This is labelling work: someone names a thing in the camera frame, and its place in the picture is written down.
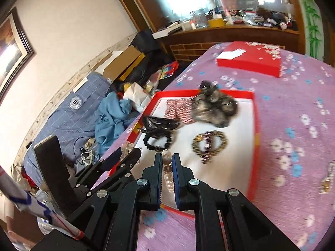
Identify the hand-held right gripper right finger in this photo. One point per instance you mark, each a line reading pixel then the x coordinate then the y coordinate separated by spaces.
pixel 178 185

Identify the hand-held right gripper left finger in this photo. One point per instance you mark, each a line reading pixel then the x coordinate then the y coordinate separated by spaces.
pixel 154 183

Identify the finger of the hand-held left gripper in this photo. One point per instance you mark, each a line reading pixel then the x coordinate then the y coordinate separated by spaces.
pixel 130 159
pixel 111 159

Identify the red jewelry box tray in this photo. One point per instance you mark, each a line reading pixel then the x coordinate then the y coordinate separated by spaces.
pixel 230 167

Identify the blue crumpled cloth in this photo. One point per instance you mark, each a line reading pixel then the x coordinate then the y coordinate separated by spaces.
pixel 112 120

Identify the black hair clip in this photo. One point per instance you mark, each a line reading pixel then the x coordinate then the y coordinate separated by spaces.
pixel 159 124

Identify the blue checked bedding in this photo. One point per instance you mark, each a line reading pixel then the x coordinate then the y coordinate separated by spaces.
pixel 65 120

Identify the red striped fabric piece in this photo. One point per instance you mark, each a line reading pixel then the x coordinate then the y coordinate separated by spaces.
pixel 178 109

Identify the brown fur hair scrunchies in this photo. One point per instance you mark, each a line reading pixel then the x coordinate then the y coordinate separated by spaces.
pixel 214 107

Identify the colourful printed package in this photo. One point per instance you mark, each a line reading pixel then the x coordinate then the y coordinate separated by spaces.
pixel 168 70

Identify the cardboard box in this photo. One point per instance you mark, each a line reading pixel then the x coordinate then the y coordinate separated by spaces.
pixel 123 62

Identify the black leather bag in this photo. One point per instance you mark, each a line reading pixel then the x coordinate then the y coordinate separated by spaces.
pixel 146 41

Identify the white flat box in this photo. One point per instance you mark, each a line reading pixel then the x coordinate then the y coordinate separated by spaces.
pixel 166 33

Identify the purple floral tablecloth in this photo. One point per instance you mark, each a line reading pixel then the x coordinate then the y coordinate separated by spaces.
pixel 288 109

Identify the red box lid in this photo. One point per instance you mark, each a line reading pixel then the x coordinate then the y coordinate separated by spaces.
pixel 248 62

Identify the wooden sideboard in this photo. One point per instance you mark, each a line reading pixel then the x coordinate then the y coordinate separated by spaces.
pixel 204 36

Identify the glass jar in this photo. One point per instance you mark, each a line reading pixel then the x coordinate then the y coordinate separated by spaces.
pixel 200 19

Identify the yellow box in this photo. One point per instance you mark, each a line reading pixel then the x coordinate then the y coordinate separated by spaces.
pixel 216 23

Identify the framed wall picture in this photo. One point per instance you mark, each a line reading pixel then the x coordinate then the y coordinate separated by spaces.
pixel 10 49

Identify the bamboo wall painting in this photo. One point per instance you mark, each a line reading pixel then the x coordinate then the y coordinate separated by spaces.
pixel 314 31

